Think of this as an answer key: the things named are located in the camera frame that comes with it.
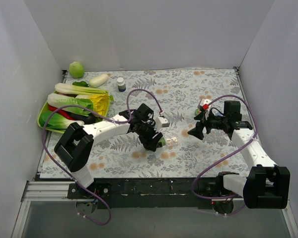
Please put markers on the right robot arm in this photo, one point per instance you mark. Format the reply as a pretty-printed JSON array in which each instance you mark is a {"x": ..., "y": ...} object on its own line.
[{"x": 267, "y": 184}]

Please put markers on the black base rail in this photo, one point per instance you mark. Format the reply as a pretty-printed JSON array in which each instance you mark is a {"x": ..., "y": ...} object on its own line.
[{"x": 152, "y": 192}]

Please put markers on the purple eggplant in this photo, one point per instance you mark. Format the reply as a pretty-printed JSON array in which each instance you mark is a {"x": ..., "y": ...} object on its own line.
[{"x": 90, "y": 119}]

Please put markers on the green bok choy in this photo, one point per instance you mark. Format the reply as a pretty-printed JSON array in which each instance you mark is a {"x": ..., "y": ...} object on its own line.
[{"x": 57, "y": 121}]

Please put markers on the green cabbage ball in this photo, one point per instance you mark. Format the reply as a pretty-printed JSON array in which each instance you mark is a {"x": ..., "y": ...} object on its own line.
[{"x": 76, "y": 69}]

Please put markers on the clear weekly pill organizer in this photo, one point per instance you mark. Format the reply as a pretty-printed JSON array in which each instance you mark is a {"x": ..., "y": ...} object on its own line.
[{"x": 171, "y": 142}]

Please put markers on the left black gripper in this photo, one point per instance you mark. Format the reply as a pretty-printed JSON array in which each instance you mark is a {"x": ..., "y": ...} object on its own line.
[{"x": 150, "y": 138}]

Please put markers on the green vegetable tray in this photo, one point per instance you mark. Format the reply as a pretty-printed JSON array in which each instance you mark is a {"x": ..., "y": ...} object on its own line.
[{"x": 45, "y": 109}]

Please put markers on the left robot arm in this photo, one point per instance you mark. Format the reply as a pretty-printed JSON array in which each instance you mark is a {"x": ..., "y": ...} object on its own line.
[{"x": 76, "y": 143}]

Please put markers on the white cap pill bottle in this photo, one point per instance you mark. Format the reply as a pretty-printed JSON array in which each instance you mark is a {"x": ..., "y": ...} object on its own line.
[{"x": 121, "y": 84}]

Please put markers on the green pill bottle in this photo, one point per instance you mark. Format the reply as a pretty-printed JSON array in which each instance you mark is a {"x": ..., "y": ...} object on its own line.
[{"x": 161, "y": 141}]

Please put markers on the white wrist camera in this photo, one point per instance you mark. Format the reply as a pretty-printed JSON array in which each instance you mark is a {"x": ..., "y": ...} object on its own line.
[
  {"x": 204, "y": 106},
  {"x": 161, "y": 122}
]

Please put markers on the red chili pepper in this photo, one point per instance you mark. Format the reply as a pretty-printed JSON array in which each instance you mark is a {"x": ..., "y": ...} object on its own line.
[{"x": 61, "y": 112}]

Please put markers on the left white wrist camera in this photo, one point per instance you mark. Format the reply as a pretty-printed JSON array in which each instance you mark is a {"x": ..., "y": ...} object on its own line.
[{"x": 161, "y": 122}]

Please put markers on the napa cabbage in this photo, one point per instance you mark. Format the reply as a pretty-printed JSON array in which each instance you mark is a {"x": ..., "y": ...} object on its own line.
[{"x": 58, "y": 100}]

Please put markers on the yellow leafy vegetable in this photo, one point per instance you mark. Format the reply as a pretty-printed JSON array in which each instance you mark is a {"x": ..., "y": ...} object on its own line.
[{"x": 100, "y": 103}]

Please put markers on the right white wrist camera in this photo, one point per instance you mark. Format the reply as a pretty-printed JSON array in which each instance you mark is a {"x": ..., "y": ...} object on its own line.
[{"x": 204, "y": 106}]

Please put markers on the floral table mat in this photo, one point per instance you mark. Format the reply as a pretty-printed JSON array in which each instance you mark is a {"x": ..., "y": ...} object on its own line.
[{"x": 178, "y": 93}]

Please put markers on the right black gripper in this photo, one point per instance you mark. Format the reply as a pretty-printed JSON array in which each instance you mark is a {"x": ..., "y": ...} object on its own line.
[{"x": 202, "y": 125}]

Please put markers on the white radish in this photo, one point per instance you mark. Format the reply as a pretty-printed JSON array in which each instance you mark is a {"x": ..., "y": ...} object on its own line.
[{"x": 98, "y": 80}]

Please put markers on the green bottle cap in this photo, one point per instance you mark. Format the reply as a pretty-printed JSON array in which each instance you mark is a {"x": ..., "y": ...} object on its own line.
[{"x": 197, "y": 111}]

